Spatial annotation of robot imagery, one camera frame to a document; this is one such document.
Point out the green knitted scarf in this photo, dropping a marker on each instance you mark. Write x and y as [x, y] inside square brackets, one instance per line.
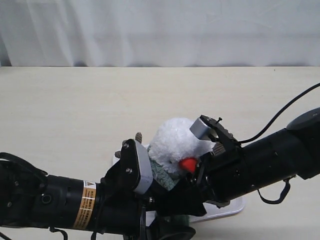
[166, 171]

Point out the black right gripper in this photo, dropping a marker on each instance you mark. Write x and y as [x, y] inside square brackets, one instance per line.
[214, 173]

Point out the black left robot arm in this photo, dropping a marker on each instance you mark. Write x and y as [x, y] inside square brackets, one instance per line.
[32, 198]

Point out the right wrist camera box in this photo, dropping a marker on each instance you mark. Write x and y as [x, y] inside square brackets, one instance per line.
[209, 129]

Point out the white square plastic tray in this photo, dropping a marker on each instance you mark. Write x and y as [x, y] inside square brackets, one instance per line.
[214, 212]

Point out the white plush snowman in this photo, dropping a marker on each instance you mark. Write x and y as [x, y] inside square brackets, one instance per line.
[174, 137]

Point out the white backdrop curtain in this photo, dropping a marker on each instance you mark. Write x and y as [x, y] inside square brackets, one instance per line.
[159, 33]

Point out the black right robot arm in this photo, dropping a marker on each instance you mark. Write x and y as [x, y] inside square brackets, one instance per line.
[290, 152]

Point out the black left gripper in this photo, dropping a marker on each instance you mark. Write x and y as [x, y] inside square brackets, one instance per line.
[122, 211]

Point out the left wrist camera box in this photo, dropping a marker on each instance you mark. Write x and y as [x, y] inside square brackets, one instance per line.
[140, 165]

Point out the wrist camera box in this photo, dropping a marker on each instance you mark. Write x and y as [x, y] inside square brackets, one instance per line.
[209, 129]
[140, 165]

